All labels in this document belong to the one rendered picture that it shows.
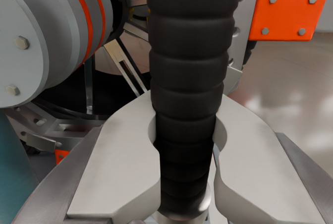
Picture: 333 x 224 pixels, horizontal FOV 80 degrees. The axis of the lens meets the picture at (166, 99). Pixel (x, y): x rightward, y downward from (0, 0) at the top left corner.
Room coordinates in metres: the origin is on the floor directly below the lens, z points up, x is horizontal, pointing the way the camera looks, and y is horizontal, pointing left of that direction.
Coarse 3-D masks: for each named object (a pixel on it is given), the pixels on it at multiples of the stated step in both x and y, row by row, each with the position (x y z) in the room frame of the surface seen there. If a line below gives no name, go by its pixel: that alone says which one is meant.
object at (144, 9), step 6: (120, 0) 0.80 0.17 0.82; (138, 6) 0.75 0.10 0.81; (144, 6) 0.75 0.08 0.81; (138, 12) 0.75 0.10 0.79; (144, 12) 0.75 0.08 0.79; (132, 18) 0.80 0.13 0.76; (138, 18) 0.79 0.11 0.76; (144, 18) 0.79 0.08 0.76; (138, 24) 0.79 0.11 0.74; (144, 24) 0.79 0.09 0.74
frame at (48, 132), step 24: (240, 0) 0.31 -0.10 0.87; (240, 24) 0.29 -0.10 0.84; (240, 48) 0.29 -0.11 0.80; (240, 72) 0.29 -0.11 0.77; (24, 120) 0.31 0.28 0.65; (48, 120) 0.35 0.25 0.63; (72, 120) 0.36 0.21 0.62; (96, 120) 0.36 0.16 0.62; (48, 144) 0.30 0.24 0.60; (72, 144) 0.30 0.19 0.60
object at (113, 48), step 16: (112, 0) 0.44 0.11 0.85; (128, 0) 0.40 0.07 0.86; (144, 0) 0.40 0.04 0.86; (128, 16) 0.40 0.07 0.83; (112, 32) 0.44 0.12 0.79; (144, 32) 0.40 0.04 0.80; (112, 48) 0.40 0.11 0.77; (128, 64) 0.40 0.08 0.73; (64, 80) 0.49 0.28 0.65; (80, 80) 0.52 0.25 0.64; (96, 80) 0.55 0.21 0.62; (112, 80) 0.57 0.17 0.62; (128, 80) 0.40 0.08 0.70; (144, 80) 0.41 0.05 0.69; (48, 96) 0.41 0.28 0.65; (64, 96) 0.43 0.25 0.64; (80, 96) 0.45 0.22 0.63; (96, 96) 0.47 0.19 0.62; (112, 96) 0.47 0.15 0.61; (128, 96) 0.47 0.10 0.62; (64, 112) 0.39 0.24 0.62; (80, 112) 0.39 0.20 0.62; (96, 112) 0.39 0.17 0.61; (112, 112) 0.39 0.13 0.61
